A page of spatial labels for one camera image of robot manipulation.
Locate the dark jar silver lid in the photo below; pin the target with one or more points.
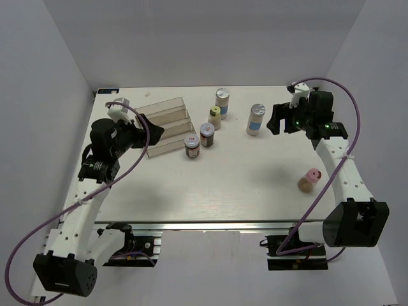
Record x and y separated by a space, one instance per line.
207 131

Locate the pink lid spice bottle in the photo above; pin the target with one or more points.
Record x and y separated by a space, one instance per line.
307 183

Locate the tall silver lid shaker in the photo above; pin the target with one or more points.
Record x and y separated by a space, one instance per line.
222 96

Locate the dark jar red label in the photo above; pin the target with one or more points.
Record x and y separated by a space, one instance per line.
192 145

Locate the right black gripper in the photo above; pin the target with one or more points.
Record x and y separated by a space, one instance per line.
278 112

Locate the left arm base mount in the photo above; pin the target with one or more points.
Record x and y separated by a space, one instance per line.
118 246

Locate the blue corner sticker left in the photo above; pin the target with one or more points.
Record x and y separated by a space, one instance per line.
108 91

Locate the silver lid blue-label shaker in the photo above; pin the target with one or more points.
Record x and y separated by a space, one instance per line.
256 115

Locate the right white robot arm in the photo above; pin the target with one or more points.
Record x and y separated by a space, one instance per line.
358 219

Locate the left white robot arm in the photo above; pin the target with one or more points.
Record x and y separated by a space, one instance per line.
70 265

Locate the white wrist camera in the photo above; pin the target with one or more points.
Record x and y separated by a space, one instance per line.
301 90
119 112

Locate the yellow lid spice bottle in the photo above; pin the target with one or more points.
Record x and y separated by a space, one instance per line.
215 117

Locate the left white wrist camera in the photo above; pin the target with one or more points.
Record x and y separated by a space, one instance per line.
119 112

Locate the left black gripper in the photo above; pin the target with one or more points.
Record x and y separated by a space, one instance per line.
139 134

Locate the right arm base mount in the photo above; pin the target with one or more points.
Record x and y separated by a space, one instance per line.
306 260

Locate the clear tiered acrylic rack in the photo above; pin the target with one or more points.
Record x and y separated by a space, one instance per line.
173 117

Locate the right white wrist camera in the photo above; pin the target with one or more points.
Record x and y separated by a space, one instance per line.
301 90

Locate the aluminium table front rail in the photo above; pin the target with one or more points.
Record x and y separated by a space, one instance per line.
202 226

